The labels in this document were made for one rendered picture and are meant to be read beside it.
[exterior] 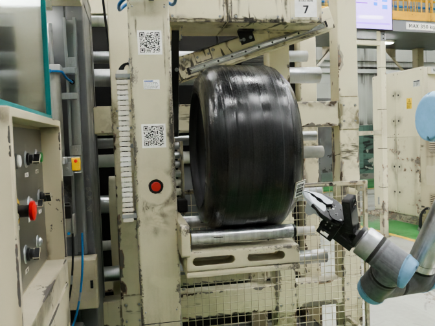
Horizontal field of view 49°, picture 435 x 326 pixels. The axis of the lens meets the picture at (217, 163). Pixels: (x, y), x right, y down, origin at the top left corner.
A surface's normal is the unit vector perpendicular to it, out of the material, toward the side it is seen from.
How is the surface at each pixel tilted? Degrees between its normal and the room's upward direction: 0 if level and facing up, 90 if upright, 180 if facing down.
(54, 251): 90
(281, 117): 71
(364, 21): 90
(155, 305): 90
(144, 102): 90
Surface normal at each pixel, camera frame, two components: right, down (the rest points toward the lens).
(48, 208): 0.18, 0.04
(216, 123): -0.54, -0.16
